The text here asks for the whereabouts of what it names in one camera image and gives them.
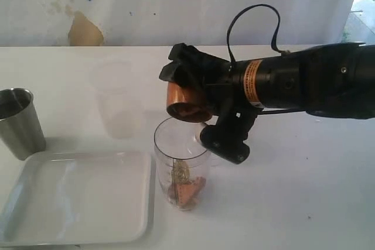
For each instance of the white rectangular tray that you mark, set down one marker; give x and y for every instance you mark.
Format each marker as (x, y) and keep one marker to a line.
(78, 198)

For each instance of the translucent plastic container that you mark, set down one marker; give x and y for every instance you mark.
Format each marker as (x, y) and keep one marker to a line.
(120, 108)

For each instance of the clear dome strainer lid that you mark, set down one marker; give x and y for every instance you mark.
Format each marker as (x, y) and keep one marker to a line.
(215, 159)

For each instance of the stainless steel cup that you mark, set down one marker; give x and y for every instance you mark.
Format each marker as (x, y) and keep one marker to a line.
(21, 131)

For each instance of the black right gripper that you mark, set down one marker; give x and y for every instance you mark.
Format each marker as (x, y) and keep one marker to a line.
(223, 89)

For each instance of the clear measuring cylinder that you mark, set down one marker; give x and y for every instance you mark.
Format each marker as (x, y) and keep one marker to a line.
(170, 139)

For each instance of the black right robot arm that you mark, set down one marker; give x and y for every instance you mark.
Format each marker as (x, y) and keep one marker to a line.
(331, 81)

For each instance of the brown wooden cup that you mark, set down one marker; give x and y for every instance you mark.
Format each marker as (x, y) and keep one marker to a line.
(186, 104)

